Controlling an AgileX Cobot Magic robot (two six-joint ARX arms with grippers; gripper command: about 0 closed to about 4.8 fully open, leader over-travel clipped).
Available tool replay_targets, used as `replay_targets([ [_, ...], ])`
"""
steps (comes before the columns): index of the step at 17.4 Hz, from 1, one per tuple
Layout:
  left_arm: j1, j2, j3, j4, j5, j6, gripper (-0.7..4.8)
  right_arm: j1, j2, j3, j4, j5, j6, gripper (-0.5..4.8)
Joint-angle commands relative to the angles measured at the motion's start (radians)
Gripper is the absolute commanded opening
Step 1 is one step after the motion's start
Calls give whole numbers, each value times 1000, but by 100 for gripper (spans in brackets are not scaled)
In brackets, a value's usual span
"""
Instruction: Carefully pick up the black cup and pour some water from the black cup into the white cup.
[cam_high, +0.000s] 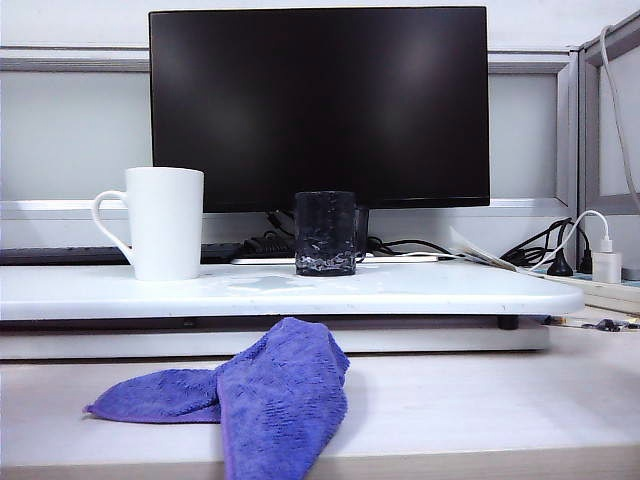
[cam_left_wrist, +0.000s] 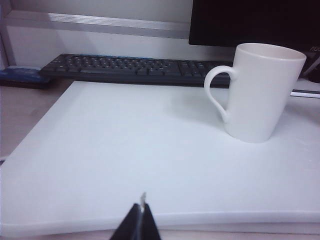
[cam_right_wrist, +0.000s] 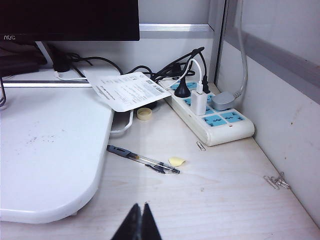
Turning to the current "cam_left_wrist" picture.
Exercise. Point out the white raised board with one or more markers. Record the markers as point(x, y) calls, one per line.
point(125, 150)

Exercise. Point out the white monitor stand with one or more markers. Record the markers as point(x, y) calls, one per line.
point(307, 93)

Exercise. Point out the blue flat box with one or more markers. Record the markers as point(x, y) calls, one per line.
point(20, 75)

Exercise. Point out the black computer keyboard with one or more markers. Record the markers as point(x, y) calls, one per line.
point(112, 66)

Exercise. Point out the wide grey aluminium partition frame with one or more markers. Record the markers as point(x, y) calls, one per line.
point(100, 22)

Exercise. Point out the black computer monitor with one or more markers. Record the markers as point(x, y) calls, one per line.
point(250, 22)

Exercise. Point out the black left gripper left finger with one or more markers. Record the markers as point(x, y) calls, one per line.
point(127, 225)

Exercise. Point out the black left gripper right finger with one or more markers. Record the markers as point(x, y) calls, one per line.
point(150, 225)

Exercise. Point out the white ceramic mug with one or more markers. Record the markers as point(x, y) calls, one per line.
point(257, 95)

